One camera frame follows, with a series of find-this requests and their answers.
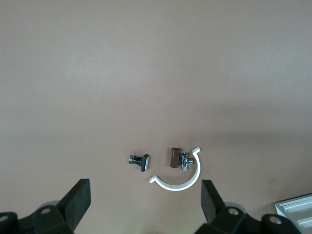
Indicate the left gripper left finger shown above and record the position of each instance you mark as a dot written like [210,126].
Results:
[75,202]

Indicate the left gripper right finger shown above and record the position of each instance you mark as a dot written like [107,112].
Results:
[214,209]

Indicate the white drawer cabinet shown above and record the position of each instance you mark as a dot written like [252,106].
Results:
[292,203]

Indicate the brown table cover sheet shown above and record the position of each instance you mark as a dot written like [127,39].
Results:
[156,73]

